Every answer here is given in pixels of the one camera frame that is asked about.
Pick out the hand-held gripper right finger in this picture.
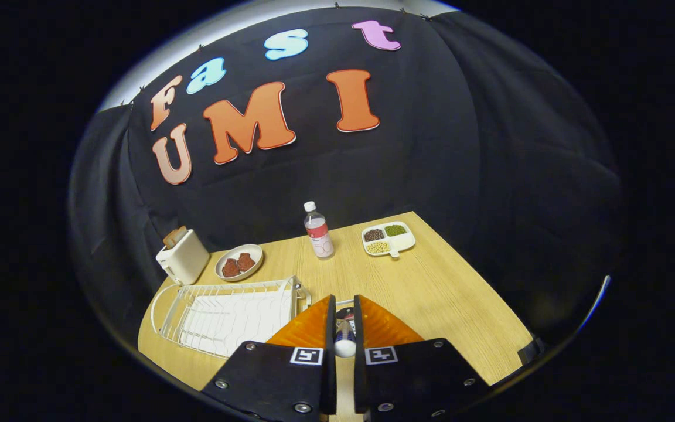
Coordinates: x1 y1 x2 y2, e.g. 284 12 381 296
352 294 490 422

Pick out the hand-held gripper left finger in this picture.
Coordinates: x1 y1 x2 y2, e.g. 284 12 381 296
200 294 338 422

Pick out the spoon with blue checked handle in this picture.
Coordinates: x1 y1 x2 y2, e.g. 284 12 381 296
334 316 357 358

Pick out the white wire dish rack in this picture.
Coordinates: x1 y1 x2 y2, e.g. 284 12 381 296
150 275 312 359

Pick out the beige round plate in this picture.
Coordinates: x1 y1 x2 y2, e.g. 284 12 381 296
214 244 264 282

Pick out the clear plastic bottle red label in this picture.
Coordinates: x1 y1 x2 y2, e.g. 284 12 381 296
304 201 335 260

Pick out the white divided tray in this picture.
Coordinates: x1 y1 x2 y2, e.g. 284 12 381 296
362 221 417 258

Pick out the white toaster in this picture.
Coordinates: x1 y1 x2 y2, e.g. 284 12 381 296
156 230 211 286

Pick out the black table clamp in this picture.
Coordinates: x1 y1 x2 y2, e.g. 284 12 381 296
518 337 546 364

